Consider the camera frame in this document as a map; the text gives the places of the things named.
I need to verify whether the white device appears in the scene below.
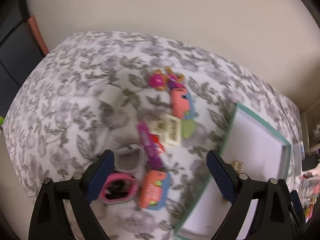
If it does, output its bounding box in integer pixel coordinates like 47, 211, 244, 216
292, 141, 304, 160

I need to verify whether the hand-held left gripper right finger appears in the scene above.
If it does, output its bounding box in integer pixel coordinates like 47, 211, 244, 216
206, 150, 293, 240

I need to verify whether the salmon coloured board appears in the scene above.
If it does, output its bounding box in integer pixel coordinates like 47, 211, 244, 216
27, 16, 49, 55

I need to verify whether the pink wristwatch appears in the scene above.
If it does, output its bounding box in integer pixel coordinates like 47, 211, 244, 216
101, 174, 137, 204

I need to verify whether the teal-edged white tray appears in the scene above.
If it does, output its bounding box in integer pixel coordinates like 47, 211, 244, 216
175, 102, 292, 240

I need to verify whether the floral grey white blanket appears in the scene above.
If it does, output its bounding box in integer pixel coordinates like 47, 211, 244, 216
4, 31, 300, 240

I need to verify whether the cream shelf unit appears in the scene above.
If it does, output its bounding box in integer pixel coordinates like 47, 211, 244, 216
300, 112, 320, 155

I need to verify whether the dark blue cabinet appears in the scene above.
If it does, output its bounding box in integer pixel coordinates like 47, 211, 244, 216
0, 0, 45, 115

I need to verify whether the black device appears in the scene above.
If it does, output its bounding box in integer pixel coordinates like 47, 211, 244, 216
302, 156, 319, 170

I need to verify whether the orange glue bottle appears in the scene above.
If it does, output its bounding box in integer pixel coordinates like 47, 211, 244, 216
152, 134, 166, 153

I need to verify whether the pink blue green toy knife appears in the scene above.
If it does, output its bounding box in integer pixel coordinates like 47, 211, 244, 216
171, 87, 198, 139

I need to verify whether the cream hair claw clip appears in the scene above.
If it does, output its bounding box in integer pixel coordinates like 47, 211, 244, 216
150, 114, 182, 146

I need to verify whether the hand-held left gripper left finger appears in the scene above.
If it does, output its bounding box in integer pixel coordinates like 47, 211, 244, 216
28, 149, 115, 240

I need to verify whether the bear toy with pink helmet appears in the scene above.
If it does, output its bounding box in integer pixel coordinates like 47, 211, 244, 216
149, 67, 185, 90

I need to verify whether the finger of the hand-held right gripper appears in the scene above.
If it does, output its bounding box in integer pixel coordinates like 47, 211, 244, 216
279, 179, 307, 233

